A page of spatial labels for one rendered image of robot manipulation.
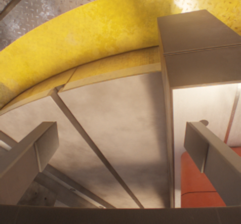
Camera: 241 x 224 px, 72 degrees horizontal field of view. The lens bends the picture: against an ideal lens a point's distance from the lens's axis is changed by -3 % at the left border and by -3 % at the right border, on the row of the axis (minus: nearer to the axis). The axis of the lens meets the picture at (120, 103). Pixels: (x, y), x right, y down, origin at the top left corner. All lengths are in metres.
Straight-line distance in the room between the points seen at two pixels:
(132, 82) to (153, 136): 0.33
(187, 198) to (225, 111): 0.13
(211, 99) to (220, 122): 0.05
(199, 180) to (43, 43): 0.99
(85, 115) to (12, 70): 0.66
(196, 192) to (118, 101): 0.53
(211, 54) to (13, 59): 1.13
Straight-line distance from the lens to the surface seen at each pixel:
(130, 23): 0.90
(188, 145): 0.17
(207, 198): 0.27
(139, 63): 0.79
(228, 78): 0.25
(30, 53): 1.16
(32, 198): 1.23
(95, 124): 0.86
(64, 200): 1.48
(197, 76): 0.24
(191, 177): 0.29
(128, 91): 0.69
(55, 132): 0.17
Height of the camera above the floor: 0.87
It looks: 50 degrees down
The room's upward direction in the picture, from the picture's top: 169 degrees counter-clockwise
